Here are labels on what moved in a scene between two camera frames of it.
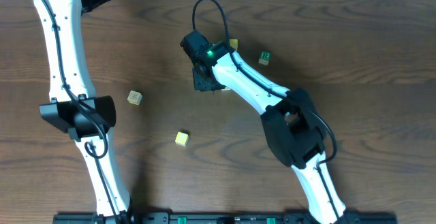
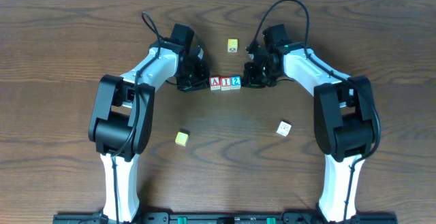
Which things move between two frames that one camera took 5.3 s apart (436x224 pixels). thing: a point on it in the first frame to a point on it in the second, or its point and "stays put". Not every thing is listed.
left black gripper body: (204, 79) to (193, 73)
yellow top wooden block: (234, 43) stays put
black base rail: (223, 218) stays put
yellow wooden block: (182, 139) stays put
